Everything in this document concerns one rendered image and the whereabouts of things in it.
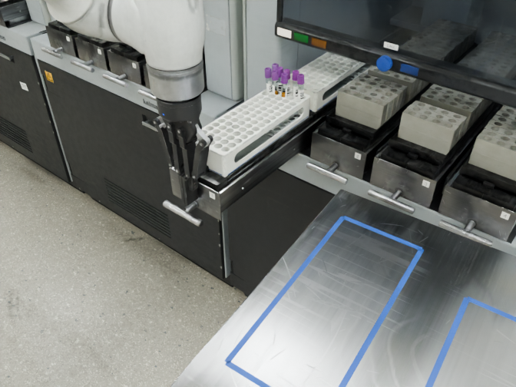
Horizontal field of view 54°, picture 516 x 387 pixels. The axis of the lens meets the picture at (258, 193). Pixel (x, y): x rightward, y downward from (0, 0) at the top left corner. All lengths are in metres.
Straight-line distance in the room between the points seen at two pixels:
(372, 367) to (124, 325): 1.21
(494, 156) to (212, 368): 0.66
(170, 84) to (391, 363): 0.52
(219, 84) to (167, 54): 0.61
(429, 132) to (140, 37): 0.60
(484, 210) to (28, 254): 1.65
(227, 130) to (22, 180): 1.63
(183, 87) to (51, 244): 1.42
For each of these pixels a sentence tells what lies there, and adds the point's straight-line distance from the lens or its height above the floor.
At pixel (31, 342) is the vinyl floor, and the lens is 1.85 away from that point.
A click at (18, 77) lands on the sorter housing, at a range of 2.15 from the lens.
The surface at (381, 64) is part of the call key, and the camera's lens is 1.04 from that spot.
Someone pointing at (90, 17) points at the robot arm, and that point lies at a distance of 0.85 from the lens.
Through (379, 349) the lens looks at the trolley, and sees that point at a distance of 0.72.
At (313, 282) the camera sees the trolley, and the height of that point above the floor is 0.82.
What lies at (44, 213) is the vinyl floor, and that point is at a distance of 2.30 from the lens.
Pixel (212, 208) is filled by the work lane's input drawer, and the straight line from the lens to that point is 0.99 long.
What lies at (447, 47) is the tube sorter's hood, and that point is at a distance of 1.00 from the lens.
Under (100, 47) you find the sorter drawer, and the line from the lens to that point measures 1.59.
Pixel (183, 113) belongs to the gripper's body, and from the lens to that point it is 0.85.
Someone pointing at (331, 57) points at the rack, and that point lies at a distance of 1.34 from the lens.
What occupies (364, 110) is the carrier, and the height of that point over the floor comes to 0.86.
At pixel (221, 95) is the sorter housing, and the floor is 0.74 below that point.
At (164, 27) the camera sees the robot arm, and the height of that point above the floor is 1.13.
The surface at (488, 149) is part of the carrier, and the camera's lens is 1.05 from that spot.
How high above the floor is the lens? 1.40
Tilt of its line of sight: 39 degrees down
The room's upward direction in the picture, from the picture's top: straight up
